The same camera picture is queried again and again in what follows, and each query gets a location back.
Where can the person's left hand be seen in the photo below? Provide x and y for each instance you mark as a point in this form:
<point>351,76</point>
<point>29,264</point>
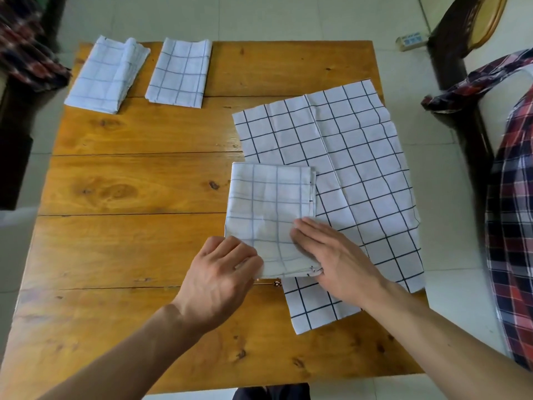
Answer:
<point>216,283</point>

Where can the person's right hand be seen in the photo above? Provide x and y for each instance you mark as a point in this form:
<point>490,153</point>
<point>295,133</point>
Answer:
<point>345,270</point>

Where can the person's right fingers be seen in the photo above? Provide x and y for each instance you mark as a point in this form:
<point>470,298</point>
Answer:
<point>310,239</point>

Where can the person's left thumb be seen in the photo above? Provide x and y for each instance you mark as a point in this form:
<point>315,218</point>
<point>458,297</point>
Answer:
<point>251,270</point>

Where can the person's left forearm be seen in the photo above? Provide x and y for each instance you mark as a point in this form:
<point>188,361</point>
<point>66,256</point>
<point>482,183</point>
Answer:
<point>125,358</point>

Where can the person's right forearm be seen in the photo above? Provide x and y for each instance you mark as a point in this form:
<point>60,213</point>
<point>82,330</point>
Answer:
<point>441,349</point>

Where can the spread white checked cloth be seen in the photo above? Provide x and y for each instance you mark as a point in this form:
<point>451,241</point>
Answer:
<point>358,162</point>

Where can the person's dark clothing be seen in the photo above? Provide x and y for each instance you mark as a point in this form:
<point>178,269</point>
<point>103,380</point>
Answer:
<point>275,392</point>

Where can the red blue plaid shirt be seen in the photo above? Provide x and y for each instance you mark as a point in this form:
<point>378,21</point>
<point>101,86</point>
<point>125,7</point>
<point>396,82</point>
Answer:
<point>514,212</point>

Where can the white power strip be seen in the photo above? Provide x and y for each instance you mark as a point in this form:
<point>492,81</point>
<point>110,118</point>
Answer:
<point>410,41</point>

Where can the dark wooden chair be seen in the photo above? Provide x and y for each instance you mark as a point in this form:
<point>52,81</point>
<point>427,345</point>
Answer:
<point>454,45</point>

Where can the dark plaid cloth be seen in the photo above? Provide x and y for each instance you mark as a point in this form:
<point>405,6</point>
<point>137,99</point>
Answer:
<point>25,45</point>

